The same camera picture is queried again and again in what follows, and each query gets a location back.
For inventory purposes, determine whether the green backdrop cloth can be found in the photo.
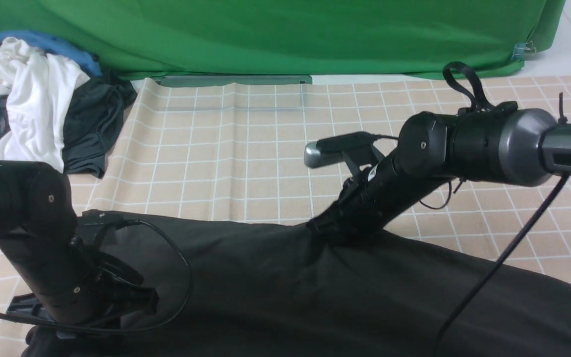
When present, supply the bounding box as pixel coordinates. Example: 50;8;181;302
0;0;565;79

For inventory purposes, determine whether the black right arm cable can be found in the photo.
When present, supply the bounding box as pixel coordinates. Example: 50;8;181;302
432;62;571;357

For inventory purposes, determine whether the beige grid-pattern table mat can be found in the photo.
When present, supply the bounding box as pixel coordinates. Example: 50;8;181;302
0;75;571;357

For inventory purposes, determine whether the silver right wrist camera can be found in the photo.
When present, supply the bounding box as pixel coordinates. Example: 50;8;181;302
303;131;384;176

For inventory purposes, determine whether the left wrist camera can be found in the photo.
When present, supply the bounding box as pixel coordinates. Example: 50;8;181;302
76;210;124;249

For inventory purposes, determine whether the blue garment in pile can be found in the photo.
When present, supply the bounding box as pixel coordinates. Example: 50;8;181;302
0;30;103;157

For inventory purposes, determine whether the teal binder clip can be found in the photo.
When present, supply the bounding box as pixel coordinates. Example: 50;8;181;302
511;41;537;61

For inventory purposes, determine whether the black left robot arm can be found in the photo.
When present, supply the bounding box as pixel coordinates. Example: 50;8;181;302
0;160;159;334

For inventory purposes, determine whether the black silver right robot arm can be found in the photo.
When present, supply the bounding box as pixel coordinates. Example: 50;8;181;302
304;109;571;245

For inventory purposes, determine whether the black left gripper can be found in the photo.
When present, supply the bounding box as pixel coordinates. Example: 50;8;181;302
5;253;160;330

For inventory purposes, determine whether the dark gray long-sleeve shirt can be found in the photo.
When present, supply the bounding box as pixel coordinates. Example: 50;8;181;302
23;213;571;357

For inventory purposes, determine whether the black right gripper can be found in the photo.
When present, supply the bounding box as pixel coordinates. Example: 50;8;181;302
307;159;447;243

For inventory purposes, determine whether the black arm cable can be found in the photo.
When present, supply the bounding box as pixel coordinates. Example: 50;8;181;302
0;220;193;334
432;62;571;357

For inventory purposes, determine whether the dark gray garment in pile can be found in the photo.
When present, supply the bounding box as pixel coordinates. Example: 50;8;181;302
62;71;137;179

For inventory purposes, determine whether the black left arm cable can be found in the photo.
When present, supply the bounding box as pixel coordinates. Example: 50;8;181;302
0;220;193;334

